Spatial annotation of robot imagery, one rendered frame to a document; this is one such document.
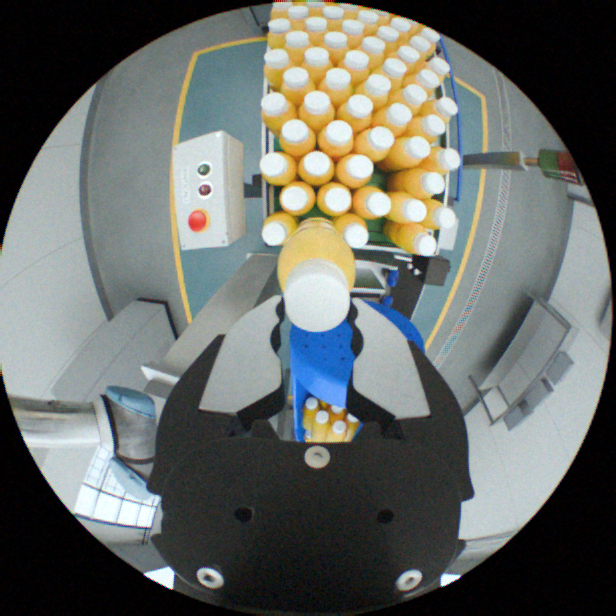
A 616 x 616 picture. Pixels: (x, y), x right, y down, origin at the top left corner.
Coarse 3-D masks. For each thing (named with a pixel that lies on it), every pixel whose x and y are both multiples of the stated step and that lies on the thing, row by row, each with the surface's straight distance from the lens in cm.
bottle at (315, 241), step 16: (304, 224) 21; (320, 224) 19; (288, 240) 16; (304, 240) 14; (320, 240) 14; (336, 240) 15; (288, 256) 14; (304, 256) 13; (320, 256) 13; (336, 256) 13; (352, 256) 15; (288, 272) 13; (352, 272) 14
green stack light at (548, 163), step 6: (540, 150) 54; (546, 150) 54; (552, 150) 53; (540, 156) 53; (546, 156) 52; (552, 156) 52; (540, 162) 53; (546, 162) 52; (552, 162) 52; (546, 168) 52; (552, 168) 52; (558, 168) 51; (546, 174) 54; (552, 174) 53; (558, 174) 52; (558, 180) 54
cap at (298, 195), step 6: (288, 192) 33; (294, 192) 32; (300, 192) 32; (282, 198) 33; (288, 198) 32; (294, 198) 32; (300, 198) 32; (306, 198) 32; (288, 204) 32; (294, 204) 32; (300, 204) 32
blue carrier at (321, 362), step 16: (368, 304) 51; (400, 320) 47; (304, 336) 38; (320, 336) 38; (336, 336) 38; (416, 336) 44; (304, 352) 34; (320, 352) 35; (336, 352) 35; (352, 352) 35; (304, 368) 33; (320, 368) 32; (336, 368) 32; (304, 384) 37; (320, 384) 33; (336, 384) 31; (304, 400) 73; (336, 400) 34; (304, 432) 101
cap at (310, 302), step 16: (304, 272) 11; (320, 272) 11; (336, 272) 12; (288, 288) 11; (304, 288) 11; (320, 288) 11; (336, 288) 11; (288, 304) 11; (304, 304) 11; (320, 304) 11; (336, 304) 11; (304, 320) 12; (320, 320) 12; (336, 320) 12
